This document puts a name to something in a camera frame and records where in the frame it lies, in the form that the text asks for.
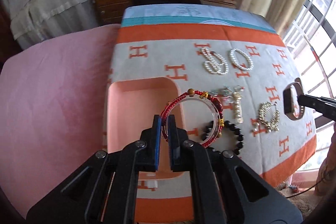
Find gold pearl safety pin brooch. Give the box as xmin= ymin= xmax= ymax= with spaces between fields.
xmin=232 ymin=86 xmax=244 ymax=123

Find right hand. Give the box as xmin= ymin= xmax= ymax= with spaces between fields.
xmin=314 ymin=132 xmax=336 ymax=196

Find orange grey H blanket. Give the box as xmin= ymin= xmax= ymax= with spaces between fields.
xmin=101 ymin=23 xmax=318 ymax=224

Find black cable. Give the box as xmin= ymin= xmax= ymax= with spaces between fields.
xmin=284 ymin=178 xmax=325 ymax=200

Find red string clear bangle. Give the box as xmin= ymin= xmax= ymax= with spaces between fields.
xmin=161 ymin=89 xmax=224 ymax=147

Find window metal bars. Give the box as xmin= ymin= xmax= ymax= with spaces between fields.
xmin=282 ymin=0 xmax=336 ymax=135

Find blue patterned sheet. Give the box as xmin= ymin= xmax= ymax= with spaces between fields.
xmin=121 ymin=4 xmax=276 ymax=34

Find large pearl bracelet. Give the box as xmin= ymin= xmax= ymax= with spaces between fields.
xmin=228 ymin=48 xmax=254 ymax=72

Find pink bed sheet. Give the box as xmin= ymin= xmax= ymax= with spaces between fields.
xmin=1 ymin=24 xmax=120 ymax=217

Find black bead bracelet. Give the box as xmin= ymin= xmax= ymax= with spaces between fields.
xmin=200 ymin=120 xmax=245 ymax=156

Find small pearl double bracelet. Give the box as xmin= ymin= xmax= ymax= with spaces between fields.
xmin=200 ymin=47 xmax=230 ymax=76

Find gold leaf hair comb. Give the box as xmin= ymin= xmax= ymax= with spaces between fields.
xmin=253 ymin=102 xmax=280 ymax=133

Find pink plastic tray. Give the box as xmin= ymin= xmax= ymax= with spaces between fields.
xmin=102 ymin=77 xmax=190 ymax=180

